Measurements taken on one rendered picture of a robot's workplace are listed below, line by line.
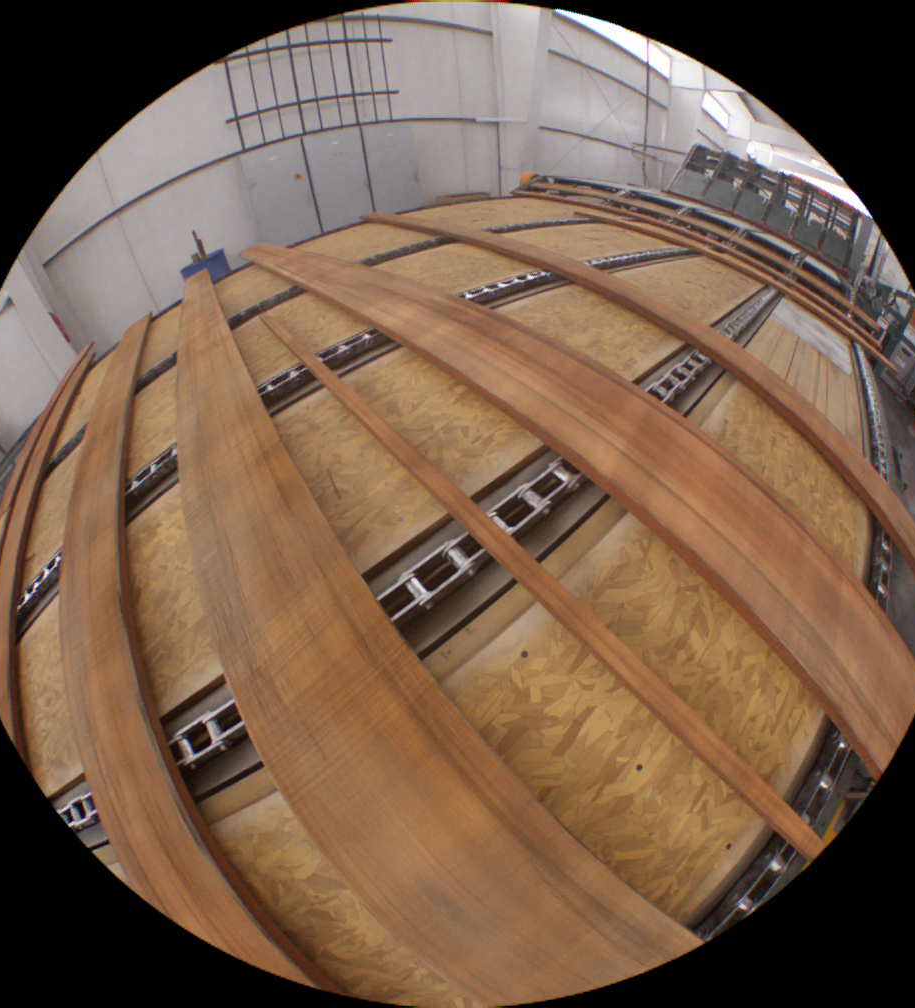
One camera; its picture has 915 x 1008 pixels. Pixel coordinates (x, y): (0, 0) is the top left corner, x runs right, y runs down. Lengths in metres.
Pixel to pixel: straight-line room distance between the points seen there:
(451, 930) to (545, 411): 0.67
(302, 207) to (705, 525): 5.16
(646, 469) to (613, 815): 0.44
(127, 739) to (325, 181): 5.34
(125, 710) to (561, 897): 0.57
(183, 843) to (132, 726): 0.17
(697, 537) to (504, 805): 0.38
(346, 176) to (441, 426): 5.03
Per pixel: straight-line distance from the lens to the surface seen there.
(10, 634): 1.21
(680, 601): 0.49
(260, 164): 5.14
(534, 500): 0.48
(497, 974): 0.48
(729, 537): 0.52
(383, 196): 5.69
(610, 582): 0.46
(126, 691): 0.60
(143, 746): 0.57
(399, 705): 0.37
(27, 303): 5.21
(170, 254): 5.58
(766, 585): 0.53
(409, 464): 0.50
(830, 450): 0.94
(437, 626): 0.43
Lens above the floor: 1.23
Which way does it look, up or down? 55 degrees down
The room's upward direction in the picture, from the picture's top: 7 degrees counter-clockwise
